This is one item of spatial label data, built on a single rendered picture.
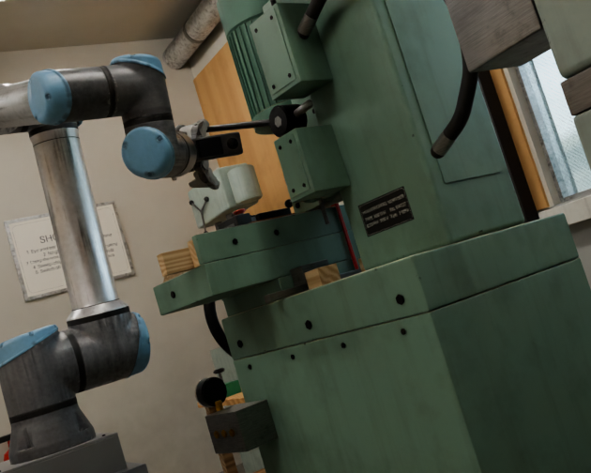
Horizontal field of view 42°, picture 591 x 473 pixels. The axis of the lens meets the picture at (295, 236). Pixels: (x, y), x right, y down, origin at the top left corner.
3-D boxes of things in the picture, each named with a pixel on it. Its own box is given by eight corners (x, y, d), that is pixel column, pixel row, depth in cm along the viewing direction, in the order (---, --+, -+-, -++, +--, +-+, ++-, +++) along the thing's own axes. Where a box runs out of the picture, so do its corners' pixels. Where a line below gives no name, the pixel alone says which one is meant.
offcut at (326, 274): (309, 290, 143) (303, 272, 143) (328, 284, 146) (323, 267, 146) (322, 285, 139) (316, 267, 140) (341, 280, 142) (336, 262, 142)
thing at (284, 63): (304, 99, 145) (281, 25, 147) (334, 79, 139) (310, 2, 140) (269, 101, 140) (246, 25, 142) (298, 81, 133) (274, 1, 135)
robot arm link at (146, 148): (161, 117, 132) (174, 175, 133) (185, 121, 145) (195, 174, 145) (112, 129, 134) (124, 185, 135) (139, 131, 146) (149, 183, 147)
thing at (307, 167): (327, 196, 145) (309, 137, 146) (351, 185, 140) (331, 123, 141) (290, 203, 139) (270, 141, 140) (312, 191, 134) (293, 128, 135)
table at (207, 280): (345, 267, 199) (338, 245, 199) (430, 237, 175) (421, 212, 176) (139, 324, 160) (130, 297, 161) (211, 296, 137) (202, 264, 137)
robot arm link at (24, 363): (2, 419, 176) (-17, 344, 178) (74, 396, 185) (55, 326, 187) (15, 417, 163) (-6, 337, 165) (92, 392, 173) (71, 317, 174)
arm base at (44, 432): (15, 466, 160) (4, 420, 161) (6, 463, 177) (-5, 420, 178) (103, 435, 169) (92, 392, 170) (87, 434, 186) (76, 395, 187)
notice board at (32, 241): (134, 274, 451) (113, 201, 455) (135, 274, 450) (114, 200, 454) (24, 301, 418) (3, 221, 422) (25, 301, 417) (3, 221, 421)
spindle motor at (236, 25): (301, 133, 178) (262, 9, 181) (349, 104, 164) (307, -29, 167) (240, 140, 167) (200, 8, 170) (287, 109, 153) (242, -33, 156)
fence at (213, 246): (416, 214, 177) (409, 191, 177) (421, 212, 175) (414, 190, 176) (199, 266, 139) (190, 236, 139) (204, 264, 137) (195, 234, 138)
